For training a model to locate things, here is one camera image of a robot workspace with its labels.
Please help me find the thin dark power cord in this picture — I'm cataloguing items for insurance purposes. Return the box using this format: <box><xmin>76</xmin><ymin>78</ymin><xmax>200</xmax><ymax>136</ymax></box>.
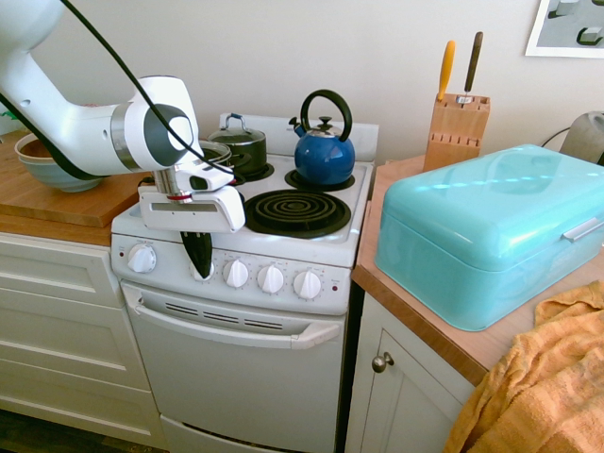
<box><xmin>539</xmin><ymin>125</ymin><xmax>575</xmax><ymax>148</ymax></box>

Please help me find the black pot with side handle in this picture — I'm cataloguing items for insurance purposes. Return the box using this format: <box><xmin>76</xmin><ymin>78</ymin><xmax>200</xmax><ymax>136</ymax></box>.
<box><xmin>207</xmin><ymin>134</ymin><xmax>269</xmax><ymax>183</ymax></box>

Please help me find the brown handled knife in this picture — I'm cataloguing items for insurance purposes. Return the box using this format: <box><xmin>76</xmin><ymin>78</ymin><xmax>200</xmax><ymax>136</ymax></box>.
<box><xmin>463</xmin><ymin>31</ymin><xmax>485</xmax><ymax>96</ymax></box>

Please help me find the white burner knob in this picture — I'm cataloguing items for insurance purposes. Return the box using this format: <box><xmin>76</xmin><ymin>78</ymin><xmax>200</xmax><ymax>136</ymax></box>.
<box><xmin>188</xmin><ymin>254</ymin><xmax>217</xmax><ymax>284</ymax></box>
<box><xmin>222</xmin><ymin>259</ymin><xmax>251</xmax><ymax>289</ymax></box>
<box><xmin>293</xmin><ymin>270</ymin><xmax>324</xmax><ymax>301</ymax></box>
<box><xmin>257</xmin><ymin>263</ymin><xmax>286</xmax><ymax>294</ymax></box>

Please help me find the white drawer cabinet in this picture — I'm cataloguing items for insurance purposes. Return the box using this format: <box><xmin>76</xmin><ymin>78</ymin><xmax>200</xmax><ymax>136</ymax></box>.
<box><xmin>0</xmin><ymin>230</ymin><xmax>165</xmax><ymax>449</ymax></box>

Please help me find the grey wall poster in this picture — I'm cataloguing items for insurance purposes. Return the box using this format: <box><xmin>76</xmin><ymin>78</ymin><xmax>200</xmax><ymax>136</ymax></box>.
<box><xmin>525</xmin><ymin>0</ymin><xmax>604</xmax><ymax>60</ymax></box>

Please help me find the wooden knife block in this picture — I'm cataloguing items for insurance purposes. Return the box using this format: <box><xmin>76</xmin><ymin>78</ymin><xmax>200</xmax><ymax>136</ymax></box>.
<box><xmin>423</xmin><ymin>92</ymin><xmax>493</xmax><ymax>174</ymax></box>

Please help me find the white electric stove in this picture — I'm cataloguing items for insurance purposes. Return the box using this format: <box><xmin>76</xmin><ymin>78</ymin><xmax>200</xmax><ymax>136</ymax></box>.
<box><xmin>109</xmin><ymin>111</ymin><xmax>381</xmax><ymax>453</ymax></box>

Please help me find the turquoise metal bread box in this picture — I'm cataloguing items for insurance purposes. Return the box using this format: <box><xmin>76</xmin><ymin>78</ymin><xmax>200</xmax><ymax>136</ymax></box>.
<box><xmin>375</xmin><ymin>143</ymin><xmax>604</xmax><ymax>333</ymax></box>

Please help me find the glass pot lid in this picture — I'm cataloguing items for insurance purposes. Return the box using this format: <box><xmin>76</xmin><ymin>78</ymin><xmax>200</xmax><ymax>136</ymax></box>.
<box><xmin>199</xmin><ymin>140</ymin><xmax>233</xmax><ymax>166</ymax></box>

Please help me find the white rimmed brown bowl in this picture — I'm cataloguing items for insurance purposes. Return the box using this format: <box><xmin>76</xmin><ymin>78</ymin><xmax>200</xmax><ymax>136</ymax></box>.
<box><xmin>13</xmin><ymin>133</ymin><xmax>54</xmax><ymax>165</ymax></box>

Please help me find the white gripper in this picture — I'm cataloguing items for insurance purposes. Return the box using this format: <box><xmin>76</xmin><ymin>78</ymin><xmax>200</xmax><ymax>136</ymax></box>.
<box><xmin>137</xmin><ymin>184</ymin><xmax>247</xmax><ymax>280</ymax></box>

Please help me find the small black coil burner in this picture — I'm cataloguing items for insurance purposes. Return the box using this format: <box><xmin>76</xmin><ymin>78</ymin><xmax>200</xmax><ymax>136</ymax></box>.
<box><xmin>233</xmin><ymin>162</ymin><xmax>277</xmax><ymax>184</ymax></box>
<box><xmin>284</xmin><ymin>167</ymin><xmax>357</xmax><ymax>193</ymax></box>

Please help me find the light blue ribbed bowl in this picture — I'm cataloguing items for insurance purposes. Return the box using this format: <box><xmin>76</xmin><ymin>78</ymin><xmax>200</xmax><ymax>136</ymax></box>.
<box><xmin>18</xmin><ymin>157</ymin><xmax>107</xmax><ymax>194</ymax></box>

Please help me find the glass lid blue-tagged handle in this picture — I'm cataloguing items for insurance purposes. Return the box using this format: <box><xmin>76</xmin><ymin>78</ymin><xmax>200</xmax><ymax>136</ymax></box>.
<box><xmin>207</xmin><ymin>112</ymin><xmax>267</xmax><ymax>145</ymax></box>

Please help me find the wooden cutting board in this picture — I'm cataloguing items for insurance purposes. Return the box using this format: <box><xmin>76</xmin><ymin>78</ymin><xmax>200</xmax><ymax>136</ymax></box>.
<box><xmin>0</xmin><ymin>134</ymin><xmax>153</xmax><ymax>229</ymax></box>

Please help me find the white stove bottom drawer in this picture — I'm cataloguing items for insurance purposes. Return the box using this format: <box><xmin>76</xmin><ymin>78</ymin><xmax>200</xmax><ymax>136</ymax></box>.
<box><xmin>159</xmin><ymin>413</ymin><xmax>346</xmax><ymax>453</ymax></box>

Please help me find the grey rounded appliance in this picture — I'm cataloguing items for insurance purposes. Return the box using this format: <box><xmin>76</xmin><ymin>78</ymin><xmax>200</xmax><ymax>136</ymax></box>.
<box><xmin>563</xmin><ymin>110</ymin><xmax>604</xmax><ymax>167</ymax></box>

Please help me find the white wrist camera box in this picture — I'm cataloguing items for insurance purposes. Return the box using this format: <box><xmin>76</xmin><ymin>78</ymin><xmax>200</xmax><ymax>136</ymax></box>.
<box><xmin>173</xmin><ymin>159</ymin><xmax>238</xmax><ymax>193</ymax></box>

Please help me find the yellow handled knife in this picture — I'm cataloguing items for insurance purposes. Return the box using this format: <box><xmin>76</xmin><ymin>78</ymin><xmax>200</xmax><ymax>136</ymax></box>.
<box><xmin>437</xmin><ymin>40</ymin><xmax>458</xmax><ymax>103</ymax></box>

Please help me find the metal cabinet knob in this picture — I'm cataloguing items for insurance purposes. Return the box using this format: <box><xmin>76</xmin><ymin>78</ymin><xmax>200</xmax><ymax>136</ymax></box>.
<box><xmin>371</xmin><ymin>351</ymin><xmax>396</xmax><ymax>375</ymax></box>

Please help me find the blue kettle black handle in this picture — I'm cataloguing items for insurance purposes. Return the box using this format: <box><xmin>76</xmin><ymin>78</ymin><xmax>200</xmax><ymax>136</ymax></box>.
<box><xmin>289</xmin><ymin>89</ymin><xmax>357</xmax><ymax>187</ymax></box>

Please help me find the large white oven knob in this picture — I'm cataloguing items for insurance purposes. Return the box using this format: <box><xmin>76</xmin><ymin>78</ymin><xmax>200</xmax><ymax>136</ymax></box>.
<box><xmin>126</xmin><ymin>243</ymin><xmax>159</xmax><ymax>275</ymax></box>

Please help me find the orange terry towel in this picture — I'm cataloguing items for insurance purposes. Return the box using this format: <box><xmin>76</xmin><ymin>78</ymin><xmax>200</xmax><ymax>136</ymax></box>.
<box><xmin>443</xmin><ymin>281</ymin><xmax>604</xmax><ymax>453</ymax></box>

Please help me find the white door cabinet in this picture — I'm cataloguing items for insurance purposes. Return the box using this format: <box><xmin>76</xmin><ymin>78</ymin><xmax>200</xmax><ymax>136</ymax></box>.
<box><xmin>344</xmin><ymin>282</ymin><xmax>478</xmax><ymax>453</ymax></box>

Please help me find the white oven door handle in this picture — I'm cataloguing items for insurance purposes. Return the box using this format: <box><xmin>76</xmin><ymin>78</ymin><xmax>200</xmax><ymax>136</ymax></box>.
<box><xmin>134</xmin><ymin>301</ymin><xmax>344</xmax><ymax>351</ymax></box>

